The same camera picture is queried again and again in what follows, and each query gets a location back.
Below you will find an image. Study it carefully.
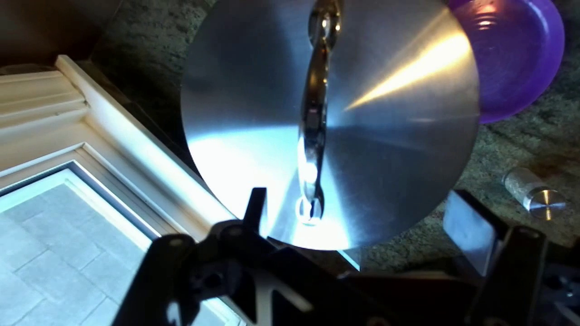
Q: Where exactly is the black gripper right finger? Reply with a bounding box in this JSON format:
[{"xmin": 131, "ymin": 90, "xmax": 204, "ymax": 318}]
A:
[{"xmin": 443, "ymin": 188, "xmax": 580, "ymax": 326}]

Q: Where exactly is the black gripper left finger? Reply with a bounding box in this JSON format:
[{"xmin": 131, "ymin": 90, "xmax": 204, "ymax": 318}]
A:
[{"xmin": 113, "ymin": 186, "xmax": 390, "ymax": 326}]

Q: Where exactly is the silver pot lid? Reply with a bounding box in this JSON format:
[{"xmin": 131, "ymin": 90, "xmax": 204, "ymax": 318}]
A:
[{"xmin": 180, "ymin": 0, "xmax": 483, "ymax": 253}]

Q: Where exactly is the purple plastic plate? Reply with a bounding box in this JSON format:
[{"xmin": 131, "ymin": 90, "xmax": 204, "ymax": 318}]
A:
[{"xmin": 443, "ymin": 0, "xmax": 568, "ymax": 126}]

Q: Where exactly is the white window frame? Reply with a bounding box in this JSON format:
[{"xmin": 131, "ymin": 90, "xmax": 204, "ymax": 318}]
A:
[{"xmin": 0, "ymin": 52, "xmax": 251, "ymax": 326}]

